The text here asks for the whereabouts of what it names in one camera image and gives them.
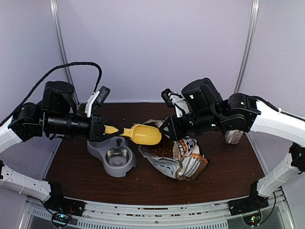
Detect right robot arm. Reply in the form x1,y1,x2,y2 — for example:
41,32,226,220
159,78,305,211

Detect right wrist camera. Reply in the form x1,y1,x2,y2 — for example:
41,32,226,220
161,88,190,118

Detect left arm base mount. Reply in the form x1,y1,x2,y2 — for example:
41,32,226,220
44,197,86,217

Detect left aluminium frame post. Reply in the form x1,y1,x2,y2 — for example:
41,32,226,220
50,0,80,105

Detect yellow plastic scoop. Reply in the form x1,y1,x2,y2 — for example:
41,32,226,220
104,124,162,146

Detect front aluminium rail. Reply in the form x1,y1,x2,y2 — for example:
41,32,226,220
19,190,295,229

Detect aluminium frame post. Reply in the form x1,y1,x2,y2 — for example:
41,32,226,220
50,0,80,105
234,0,260,93

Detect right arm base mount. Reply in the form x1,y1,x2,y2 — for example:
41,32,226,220
228,196,269,216

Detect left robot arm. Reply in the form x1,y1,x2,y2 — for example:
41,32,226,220
0,81,123,212

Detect patterned mug yellow inside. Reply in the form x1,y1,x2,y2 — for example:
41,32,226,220
225,130,244,145

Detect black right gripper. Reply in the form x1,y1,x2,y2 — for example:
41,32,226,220
158,111,223,142

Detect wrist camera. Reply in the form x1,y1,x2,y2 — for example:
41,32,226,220
85,86,111,117
161,88,190,118

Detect steel bowl in feeder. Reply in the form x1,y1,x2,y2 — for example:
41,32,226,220
105,146,130,167

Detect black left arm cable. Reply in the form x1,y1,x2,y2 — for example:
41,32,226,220
0,61,103,127

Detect grey double pet feeder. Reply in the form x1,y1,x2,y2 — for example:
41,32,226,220
87,136,137,177

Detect dog food bag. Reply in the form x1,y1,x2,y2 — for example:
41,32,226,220
138,119,210,182

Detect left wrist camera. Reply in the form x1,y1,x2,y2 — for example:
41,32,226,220
85,86,111,117

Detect right aluminium frame post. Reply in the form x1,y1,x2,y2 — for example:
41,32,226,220
234,0,260,93

